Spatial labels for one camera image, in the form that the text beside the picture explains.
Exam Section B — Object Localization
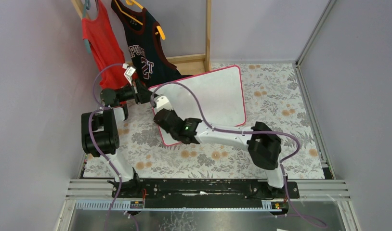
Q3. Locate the navy basketball jersey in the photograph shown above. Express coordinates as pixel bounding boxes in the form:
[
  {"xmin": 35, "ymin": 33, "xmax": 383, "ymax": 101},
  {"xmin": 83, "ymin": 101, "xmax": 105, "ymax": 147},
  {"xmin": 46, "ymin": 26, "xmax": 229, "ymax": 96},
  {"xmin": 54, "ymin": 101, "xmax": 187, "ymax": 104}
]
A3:
[{"xmin": 111, "ymin": 0, "xmax": 183, "ymax": 87}]

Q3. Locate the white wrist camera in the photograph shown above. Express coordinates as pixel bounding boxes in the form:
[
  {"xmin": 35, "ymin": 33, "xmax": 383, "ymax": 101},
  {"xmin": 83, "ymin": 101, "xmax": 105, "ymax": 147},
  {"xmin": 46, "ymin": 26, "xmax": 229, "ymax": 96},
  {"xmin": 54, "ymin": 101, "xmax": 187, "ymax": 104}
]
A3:
[
  {"xmin": 153, "ymin": 94, "xmax": 173, "ymax": 112},
  {"xmin": 122, "ymin": 63, "xmax": 136, "ymax": 85}
]

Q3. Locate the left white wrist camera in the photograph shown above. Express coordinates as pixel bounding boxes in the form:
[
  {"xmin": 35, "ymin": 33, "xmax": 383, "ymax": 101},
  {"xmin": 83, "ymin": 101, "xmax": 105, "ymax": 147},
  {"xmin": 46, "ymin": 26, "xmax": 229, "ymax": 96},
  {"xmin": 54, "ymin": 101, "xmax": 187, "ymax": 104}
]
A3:
[{"xmin": 122, "ymin": 63, "xmax": 136, "ymax": 85}]

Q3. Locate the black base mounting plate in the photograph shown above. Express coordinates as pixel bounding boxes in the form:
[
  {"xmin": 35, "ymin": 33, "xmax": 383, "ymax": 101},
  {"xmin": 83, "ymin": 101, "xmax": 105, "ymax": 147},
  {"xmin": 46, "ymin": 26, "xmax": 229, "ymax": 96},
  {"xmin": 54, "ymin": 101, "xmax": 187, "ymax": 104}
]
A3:
[{"xmin": 112, "ymin": 178, "xmax": 300, "ymax": 207}]

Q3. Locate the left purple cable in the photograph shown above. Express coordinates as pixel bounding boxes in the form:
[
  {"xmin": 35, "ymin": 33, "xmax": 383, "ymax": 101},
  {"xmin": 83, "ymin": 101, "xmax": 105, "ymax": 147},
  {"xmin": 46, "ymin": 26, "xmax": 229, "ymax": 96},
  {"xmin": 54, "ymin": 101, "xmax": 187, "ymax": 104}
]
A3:
[{"xmin": 88, "ymin": 63, "xmax": 141, "ymax": 231}]

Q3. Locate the wooden clothes rack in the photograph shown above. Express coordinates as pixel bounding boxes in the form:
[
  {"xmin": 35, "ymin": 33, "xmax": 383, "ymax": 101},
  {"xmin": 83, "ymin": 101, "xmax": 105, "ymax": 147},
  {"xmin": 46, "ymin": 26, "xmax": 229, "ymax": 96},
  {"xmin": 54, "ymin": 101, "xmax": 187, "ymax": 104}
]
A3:
[{"xmin": 71, "ymin": 0, "xmax": 212, "ymax": 75}]

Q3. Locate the yellow clothes hanger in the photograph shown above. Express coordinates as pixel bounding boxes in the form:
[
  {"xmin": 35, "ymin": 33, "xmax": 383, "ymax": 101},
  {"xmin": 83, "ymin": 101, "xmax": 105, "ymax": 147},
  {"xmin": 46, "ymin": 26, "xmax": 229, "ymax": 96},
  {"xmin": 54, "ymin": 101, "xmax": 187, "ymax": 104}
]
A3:
[{"xmin": 114, "ymin": 0, "xmax": 167, "ymax": 41}]

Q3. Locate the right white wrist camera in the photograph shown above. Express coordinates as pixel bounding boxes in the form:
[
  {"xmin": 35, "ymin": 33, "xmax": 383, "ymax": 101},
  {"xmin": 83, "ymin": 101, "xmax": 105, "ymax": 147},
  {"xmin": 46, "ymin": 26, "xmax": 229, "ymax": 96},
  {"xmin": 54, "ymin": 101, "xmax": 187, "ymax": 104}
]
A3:
[{"xmin": 153, "ymin": 94, "xmax": 173, "ymax": 112}]

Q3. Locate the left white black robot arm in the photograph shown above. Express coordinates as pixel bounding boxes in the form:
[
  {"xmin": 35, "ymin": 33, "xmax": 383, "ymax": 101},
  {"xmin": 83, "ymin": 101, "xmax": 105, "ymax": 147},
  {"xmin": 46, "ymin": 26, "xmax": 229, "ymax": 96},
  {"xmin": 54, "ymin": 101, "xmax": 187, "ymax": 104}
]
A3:
[{"xmin": 81, "ymin": 79, "xmax": 152, "ymax": 190}]

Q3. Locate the floral table mat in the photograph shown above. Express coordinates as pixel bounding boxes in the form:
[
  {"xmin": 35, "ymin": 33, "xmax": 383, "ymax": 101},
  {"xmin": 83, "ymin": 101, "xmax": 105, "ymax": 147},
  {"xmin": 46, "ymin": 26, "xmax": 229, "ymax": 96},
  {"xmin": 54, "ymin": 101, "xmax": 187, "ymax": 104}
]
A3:
[{"xmin": 83, "ymin": 62, "xmax": 326, "ymax": 180}]

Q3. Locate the red tank top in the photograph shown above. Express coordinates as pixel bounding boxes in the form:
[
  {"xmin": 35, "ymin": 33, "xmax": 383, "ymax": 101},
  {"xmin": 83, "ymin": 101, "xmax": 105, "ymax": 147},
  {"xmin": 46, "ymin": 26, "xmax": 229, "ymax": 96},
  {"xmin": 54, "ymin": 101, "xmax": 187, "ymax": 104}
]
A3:
[{"xmin": 87, "ymin": 0, "xmax": 129, "ymax": 90}]

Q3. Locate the white slotted cable duct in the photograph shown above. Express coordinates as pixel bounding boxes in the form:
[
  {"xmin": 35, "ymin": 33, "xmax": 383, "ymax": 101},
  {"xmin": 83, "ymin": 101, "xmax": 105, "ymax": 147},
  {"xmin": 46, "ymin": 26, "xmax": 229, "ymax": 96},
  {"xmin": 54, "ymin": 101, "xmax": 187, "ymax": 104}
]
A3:
[{"xmin": 75, "ymin": 200, "xmax": 282, "ymax": 212}]

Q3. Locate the pink-framed whiteboard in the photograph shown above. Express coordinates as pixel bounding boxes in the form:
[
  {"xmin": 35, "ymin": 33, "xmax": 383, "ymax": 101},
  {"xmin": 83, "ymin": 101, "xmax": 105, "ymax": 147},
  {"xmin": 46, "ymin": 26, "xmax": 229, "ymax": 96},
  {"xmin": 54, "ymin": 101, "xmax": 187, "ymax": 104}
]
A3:
[{"xmin": 150, "ymin": 65, "xmax": 247, "ymax": 127}]

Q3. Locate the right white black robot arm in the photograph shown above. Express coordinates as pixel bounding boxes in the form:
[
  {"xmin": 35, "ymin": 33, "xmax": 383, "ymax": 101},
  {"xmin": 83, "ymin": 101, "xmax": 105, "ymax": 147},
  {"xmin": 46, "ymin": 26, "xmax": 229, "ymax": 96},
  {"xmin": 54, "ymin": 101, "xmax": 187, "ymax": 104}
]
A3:
[{"xmin": 154, "ymin": 109, "xmax": 285, "ymax": 189}]

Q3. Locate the aluminium frame rail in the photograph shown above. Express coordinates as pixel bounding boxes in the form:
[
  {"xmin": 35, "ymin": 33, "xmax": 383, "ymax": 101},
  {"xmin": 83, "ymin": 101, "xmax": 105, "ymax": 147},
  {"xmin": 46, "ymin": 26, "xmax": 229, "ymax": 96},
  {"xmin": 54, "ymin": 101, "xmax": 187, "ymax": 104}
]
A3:
[{"xmin": 295, "ymin": 0, "xmax": 338, "ymax": 66}]

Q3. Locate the teal clothes hanger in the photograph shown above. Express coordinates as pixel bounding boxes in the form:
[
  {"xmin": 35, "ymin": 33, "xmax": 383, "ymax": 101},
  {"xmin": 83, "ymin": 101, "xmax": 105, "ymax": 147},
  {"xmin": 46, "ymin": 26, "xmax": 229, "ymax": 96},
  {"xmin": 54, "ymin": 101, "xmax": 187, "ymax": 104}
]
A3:
[{"xmin": 82, "ymin": 0, "xmax": 96, "ymax": 55}]

